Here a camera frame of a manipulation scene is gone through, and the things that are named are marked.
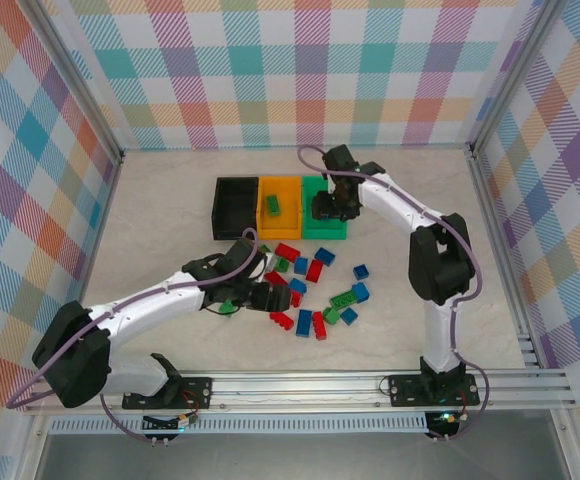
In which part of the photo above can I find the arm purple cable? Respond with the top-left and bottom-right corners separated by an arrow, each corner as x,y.
5,228 -> 262,447
297,144 -> 491,444

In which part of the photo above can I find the aluminium frame post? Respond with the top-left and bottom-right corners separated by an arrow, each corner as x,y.
24,0 -> 125,166
468,0 -> 567,156

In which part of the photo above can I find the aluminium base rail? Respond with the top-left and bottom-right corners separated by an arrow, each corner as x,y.
22,368 -> 574,415

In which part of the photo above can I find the small circuit board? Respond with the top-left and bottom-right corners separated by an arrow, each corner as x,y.
425,410 -> 464,427
142,412 -> 200,432

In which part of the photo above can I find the aluminium side rail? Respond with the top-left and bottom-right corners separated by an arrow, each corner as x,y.
467,147 -> 544,371
57,149 -> 125,374

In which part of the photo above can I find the left thin black camera cable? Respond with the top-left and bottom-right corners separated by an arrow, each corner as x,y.
203,302 -> 245,319

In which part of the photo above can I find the white slotted cable duct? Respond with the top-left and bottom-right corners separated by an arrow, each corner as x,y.
49,417 -> 429,435

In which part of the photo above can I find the black plastic bin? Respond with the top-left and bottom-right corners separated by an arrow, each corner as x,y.
211,175 -> 261,242

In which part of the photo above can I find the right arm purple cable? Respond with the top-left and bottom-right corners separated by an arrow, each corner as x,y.
297,144 -> 491,444

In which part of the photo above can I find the yellow plastic bin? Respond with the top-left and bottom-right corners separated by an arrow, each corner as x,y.
256,175 -> 305,240

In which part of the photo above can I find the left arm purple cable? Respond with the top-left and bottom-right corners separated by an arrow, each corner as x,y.
5,228 -> 262,447

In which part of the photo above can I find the green plastic bin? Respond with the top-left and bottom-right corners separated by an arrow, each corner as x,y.
301,174 -> 350,241

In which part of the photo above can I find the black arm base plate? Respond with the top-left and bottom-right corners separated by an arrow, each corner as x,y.
121,375 -> 214,411
387,373 -> 481,407

